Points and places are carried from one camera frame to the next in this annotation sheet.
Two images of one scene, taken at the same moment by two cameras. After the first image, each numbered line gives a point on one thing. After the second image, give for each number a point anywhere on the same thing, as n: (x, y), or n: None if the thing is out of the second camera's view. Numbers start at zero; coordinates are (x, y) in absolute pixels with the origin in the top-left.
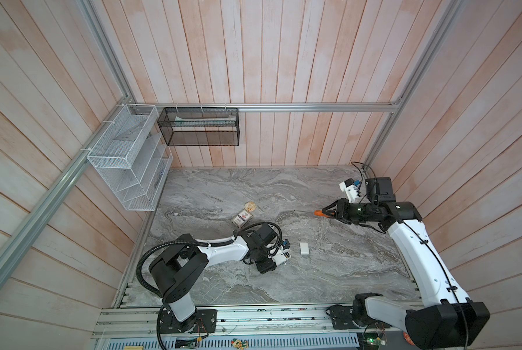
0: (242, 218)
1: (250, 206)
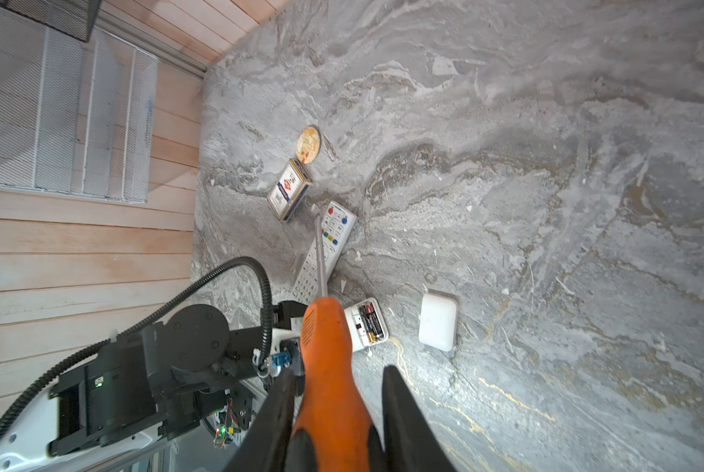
0: (289, 190)
1: (309, 144)
